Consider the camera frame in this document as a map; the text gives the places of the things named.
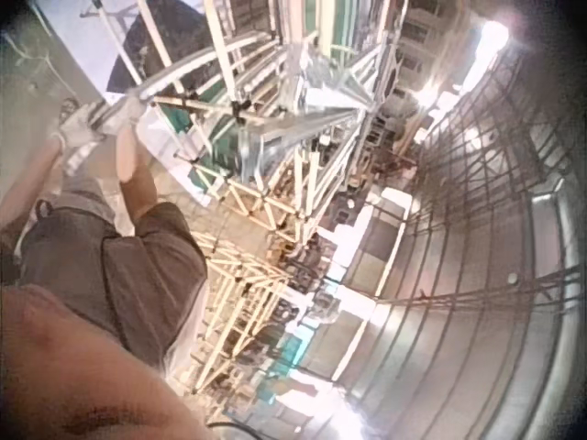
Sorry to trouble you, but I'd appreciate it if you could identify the white flat panel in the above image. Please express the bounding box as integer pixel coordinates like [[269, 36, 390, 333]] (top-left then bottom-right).
[[31, 0, 155, 107]]

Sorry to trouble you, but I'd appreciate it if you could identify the cream pipe frame rack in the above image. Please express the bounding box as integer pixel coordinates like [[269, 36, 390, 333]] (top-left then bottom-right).
[[137, 0, 414, 413]]

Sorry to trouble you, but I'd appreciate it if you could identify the dark wire mesh fence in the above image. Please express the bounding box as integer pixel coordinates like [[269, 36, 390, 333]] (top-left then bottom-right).
[[366, 45, 584, 440]]

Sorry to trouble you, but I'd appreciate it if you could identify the long silver metal pipe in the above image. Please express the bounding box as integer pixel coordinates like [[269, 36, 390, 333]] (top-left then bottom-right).
[[82, 34, 288, 135]]

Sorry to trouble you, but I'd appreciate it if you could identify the silver metal frame cart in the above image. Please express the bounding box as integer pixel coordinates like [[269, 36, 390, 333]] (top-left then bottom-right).
[[228, 27, 384, 184]]

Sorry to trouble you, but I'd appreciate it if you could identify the person's right hand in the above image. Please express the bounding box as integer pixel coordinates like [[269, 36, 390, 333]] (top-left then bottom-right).
[[118, 93, 151, 128]]

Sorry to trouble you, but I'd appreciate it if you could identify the person's left hand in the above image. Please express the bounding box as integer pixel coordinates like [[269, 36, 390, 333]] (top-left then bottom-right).
[[55, 106, 110, 149]]

